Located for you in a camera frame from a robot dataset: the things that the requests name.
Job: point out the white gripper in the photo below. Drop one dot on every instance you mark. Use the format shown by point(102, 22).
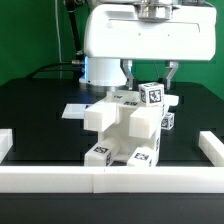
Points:
point(115, 31)

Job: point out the white chair back part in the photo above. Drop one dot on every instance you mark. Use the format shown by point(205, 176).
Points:
point(90, 112)

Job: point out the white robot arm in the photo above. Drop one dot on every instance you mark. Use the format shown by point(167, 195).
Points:
point(106, 72)

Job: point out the white paper tag sheet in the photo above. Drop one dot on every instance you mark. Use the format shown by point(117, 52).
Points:
point(74, 111)

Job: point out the white left fence wall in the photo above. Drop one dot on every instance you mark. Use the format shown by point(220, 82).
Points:
point(6, 142)

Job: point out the white front fence wall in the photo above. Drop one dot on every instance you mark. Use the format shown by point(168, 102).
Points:
point(66, 179)

